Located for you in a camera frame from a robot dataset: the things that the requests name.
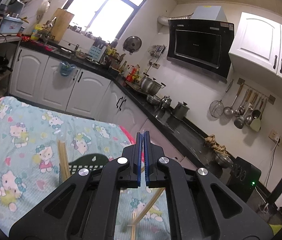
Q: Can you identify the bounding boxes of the chopsticks pair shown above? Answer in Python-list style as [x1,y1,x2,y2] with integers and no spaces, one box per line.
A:
[128,186,165,226]
[131,211,137,240]
[57,140,70,182]

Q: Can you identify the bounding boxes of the kitchen window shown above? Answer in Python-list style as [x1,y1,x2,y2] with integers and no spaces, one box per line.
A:
[62,0,146,42]

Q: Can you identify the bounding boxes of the steel bowl on counter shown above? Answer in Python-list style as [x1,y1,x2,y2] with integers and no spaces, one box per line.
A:
[215,153,233,168]

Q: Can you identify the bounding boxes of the green plastic utensil basket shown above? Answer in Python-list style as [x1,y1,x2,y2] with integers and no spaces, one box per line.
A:
[68,153,109,175]

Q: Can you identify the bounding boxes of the hanging steel ladle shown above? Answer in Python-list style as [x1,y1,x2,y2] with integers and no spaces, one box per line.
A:
[222,82,245,117]

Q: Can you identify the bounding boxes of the hello kitty tablecloth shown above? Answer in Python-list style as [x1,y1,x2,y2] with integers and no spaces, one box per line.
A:
[0,96,135,236]

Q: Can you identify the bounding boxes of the steel canister with lid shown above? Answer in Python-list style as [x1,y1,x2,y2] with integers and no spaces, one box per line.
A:
[172,102,189,120]

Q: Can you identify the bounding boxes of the steel kettle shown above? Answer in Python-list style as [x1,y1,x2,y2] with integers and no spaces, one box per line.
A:
[160,96,172,109]

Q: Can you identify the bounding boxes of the white upper cabinet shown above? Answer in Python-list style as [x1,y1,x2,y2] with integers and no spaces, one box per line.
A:
[229,12,282,83]

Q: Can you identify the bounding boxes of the steel stock pot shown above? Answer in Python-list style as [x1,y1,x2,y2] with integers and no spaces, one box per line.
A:
[140,73,166,96]

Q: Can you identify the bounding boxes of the black range hood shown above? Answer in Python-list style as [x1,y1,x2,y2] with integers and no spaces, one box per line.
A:
[166,19,234,83]

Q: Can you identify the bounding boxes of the red sauce bottle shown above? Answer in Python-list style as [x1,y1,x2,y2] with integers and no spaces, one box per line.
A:
[126,64,140,83]

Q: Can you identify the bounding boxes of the blue hanging basket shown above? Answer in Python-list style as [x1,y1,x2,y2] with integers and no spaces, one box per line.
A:
[59,61,76,77]

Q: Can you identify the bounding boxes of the blue knife block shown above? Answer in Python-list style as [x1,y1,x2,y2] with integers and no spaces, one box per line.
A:
[87,37,107,62]

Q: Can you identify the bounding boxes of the hanging pot lid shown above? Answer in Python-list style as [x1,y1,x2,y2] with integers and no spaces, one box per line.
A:
[123,36,142,54]

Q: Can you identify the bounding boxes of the wooden cutting board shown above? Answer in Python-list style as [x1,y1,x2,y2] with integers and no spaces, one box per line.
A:
[50,8,74,42]

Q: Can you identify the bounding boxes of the light blue storage box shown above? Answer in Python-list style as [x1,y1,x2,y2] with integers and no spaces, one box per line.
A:
[0,16,23,35]

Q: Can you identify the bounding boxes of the hanging wire skimmer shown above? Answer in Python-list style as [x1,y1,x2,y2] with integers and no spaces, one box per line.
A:
[209,80,234,119]

